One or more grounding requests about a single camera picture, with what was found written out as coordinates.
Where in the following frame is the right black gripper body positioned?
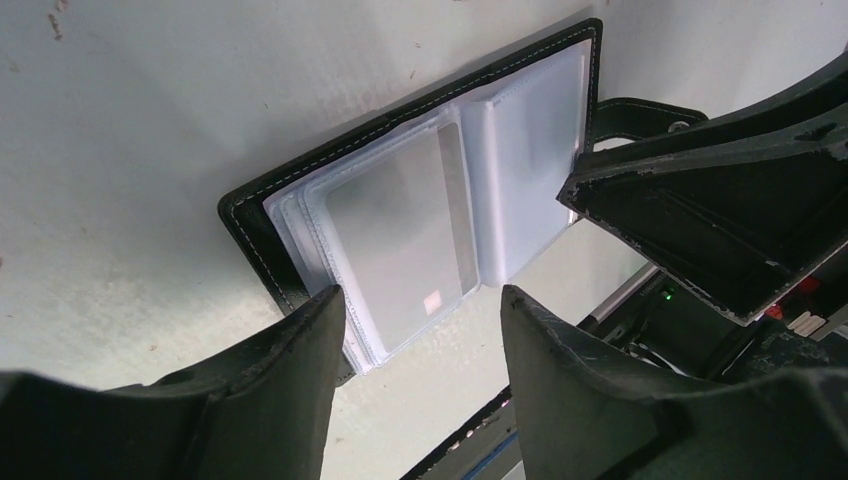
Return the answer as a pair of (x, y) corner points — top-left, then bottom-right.
(635, 252), (847, 384)

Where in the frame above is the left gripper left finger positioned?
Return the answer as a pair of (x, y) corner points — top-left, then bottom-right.
(1, 286), (346, 479)

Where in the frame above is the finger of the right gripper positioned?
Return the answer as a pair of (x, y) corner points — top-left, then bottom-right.
(559, 55), (847, 325)

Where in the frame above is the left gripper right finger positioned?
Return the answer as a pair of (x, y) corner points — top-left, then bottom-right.
(500, 285), (847, 479)

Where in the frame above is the grey credit card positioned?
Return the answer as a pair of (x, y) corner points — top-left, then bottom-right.
(310, 121), (480, 365)

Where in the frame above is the black leather card holder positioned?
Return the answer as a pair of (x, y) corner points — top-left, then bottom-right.
(217, 18), (705, 385)

